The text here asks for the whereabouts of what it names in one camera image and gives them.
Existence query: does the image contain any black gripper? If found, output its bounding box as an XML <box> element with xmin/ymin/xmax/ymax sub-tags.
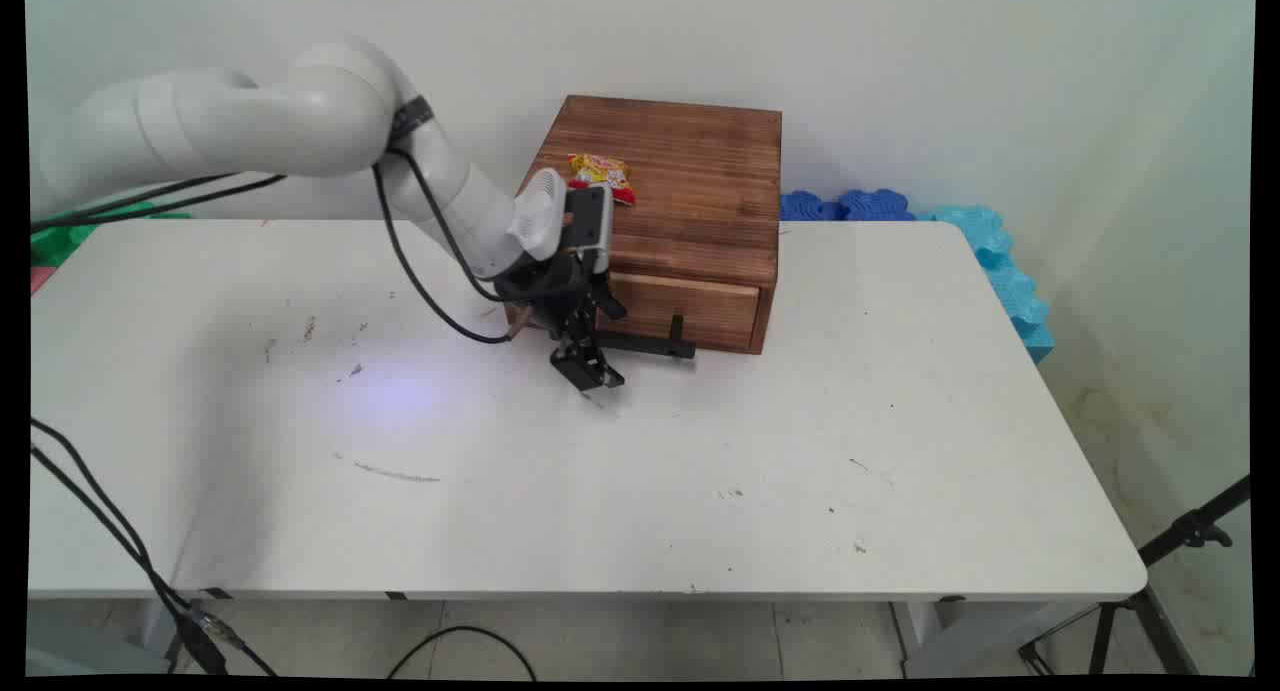
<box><xmin>494</xmin><ymin>251</ymin><xmax>630</xmax><ymax>391</ymax></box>

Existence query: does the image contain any black drawer handle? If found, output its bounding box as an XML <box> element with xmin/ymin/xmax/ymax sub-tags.
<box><xmin>597</xmin><ymin>315</ymin><xmax>698</xmax><ymax>361</ymax></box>

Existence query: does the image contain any wooden cabinet door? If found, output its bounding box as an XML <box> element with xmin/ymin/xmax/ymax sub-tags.
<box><xmin>597</xmin><ymin>271</ymin><xmax>763</xmax><ymax>353</ymax></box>

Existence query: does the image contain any yellow red snack packet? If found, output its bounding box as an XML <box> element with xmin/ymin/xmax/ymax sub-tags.
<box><xmin>566</xmin><ymin>152</ymin><xmax>639</xmax><ymax>207</ymax></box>

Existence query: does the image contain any brown wooden drawer cabinet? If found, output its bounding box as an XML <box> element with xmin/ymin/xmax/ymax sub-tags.
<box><xmin>505</xmin><ymin>94</ymin><xmax>784</xmax><ymax>357</ymax></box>

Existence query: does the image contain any dark blue foam mat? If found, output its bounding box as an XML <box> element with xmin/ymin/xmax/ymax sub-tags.
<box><xmin>779</xmin><ymin>188</ymin><xmax>917</xmax><ymax>223</ymax></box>

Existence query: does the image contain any cyan foam mat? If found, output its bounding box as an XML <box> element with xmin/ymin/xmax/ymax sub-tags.
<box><xmin>912</xmin><ymin>205</ymin><xmax>1057</xmax><ymax>365</ymax></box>

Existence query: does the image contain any white table leg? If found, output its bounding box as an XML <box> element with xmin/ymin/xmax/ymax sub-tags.
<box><xmin>888</xmin><ymin>600</ymin><xmax>1101</xmax><ymax>678</ymax></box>
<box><xmin>138</xmin><ymin>600</ymin><xmax>186</xmax><ymax>674</ymax></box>

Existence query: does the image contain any green foam mat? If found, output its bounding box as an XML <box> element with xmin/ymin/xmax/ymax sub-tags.
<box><xmin>30</xmin><ymin>200</ymin><xmax>193</xmax><ymax>268</ymax></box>

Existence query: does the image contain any black tripod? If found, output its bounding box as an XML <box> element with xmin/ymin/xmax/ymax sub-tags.
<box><xmin>1018</xmin><ymin>474</ymin><xmax>1253</xmax><ymax>677</ymax></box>

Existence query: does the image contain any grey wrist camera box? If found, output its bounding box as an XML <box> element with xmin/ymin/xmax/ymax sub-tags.
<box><xmin>563</xmin><ymin>185</ymin><xmax>614</xmax><ymax>273</ymax></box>

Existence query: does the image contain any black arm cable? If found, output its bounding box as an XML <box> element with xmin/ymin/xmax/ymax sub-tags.
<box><xmin>371</xmin><ymin>143</ymin><xmax>516</xmax><ymax>346</ymax></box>

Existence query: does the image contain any black looped floor cable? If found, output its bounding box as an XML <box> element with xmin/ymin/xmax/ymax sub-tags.
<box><xmin>387</xmin><ymin>625</ymin><xmax>538</xmax><ymax>681</ymax></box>

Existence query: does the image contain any thin black cable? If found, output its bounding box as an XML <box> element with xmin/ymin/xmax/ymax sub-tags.
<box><xmin>30</xmin><ymin>175</ymin><xmax>288</xmax><ymax>236</ymax></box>
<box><xmin>30</xmin><ymin>172</ymin><xmax>243</xmax><ymax>228</ymax></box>

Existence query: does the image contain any black cable with connector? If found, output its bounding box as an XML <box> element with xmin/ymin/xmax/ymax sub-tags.
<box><xmin>30</xmin><ymin>445</ymin><xmax>279</xmax><ymax>678</ymax></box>
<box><xmin>30</xmin><ymin>417</ymin><xmax>231</xmax><ymax>675</ymax></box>

